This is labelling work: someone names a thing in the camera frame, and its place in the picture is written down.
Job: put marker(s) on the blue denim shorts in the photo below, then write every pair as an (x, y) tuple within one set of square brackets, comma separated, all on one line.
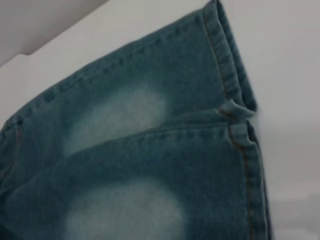
[(150, 155)]

